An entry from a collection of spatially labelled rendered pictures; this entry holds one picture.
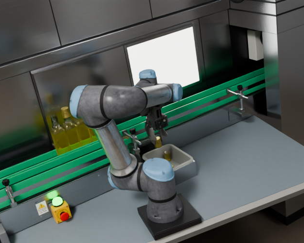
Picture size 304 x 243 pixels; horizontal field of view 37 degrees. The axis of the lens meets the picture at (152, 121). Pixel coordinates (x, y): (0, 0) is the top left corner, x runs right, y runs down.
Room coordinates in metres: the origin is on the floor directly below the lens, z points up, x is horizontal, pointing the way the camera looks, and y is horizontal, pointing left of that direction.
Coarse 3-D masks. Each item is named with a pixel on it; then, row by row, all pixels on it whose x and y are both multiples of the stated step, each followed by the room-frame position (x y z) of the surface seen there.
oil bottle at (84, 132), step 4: (76, 120) 1.96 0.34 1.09; (80, 120) 1.95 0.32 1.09; (76, 124) 1.95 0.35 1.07; (80, 124) 1.95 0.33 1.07; (84, 124) 1.96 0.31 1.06; (80, 128) 1.94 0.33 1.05; (84, 128) 1.95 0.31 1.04; (88, 128) 1.96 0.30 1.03; (80, 132) 1.94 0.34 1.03; (84, 132) 1.95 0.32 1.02; (88, 132) 1.96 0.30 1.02; (80, 136) 1.94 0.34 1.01; (84, 136) 1.95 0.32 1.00; (88, 136) 1.96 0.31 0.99; (84, 140) 1.95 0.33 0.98; (88, 140) 1.95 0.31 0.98; (92, 140) 1.96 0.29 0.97; (84, 144) 1.95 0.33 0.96
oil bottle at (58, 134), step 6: (60, 126) 1.92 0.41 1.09; (54, 132) 1.89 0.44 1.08; (60, 132) 1.90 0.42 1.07; (54, 138) 1.90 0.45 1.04; (60, 138) 1.90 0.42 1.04; (66, 138) 1.91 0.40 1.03; (54, 144) 1.93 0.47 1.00; (60, 144) 1.90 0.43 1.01; (66, 144) 1.91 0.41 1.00; (60, 150) 1.89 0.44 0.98; (66, 150) 1.90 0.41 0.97
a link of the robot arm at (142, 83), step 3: (138, 81) 1.87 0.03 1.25; (141, 81) 1.85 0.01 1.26; (144, 81) 1.85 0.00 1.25; (147, 81) 1.86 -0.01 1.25; (138, 84) 1.82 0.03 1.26; (141, 84) 1.82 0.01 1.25; (144, 84) 1.81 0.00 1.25; (147, 84) 1.81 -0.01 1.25; (150, 84) 1.80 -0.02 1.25; (153, 84) 1.79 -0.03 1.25; (141, 87) 1.80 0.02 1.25
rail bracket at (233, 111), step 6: (228, 90) 2.28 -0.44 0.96; (240, 90) 2.19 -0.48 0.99; (240, 96) 2.18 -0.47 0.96; (246, 96) 2.16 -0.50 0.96; (240, 102) 2.19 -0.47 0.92; (234, 108) 2.25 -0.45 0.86; (240, 108) 2.20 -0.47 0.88; (234, 114) 2.28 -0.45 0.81; (240, 114) 2.18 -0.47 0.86; (246, 114) 2.18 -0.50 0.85
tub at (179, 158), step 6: (168, 144) 2.02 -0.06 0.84; (156, 150) 1.99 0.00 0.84; (162, 150) 2.01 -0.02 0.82; (168, 150) 2.02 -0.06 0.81; (174, 150) 1.98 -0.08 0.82; (180, 150) 1.94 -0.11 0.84; (144, 156) 1.95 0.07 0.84; (150, 156) 1.97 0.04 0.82; (156, 156) 1.99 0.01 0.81; (162, 156) 2.00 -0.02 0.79; (174, 156) 1.99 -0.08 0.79; (180, 156) 1.93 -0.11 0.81; (186, 156) 1.89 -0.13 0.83; (174, 162) 1.96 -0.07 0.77; (180, 162) 1.93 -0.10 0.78; (186, 162) 1.82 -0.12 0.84; (174, 168) 1.79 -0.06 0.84
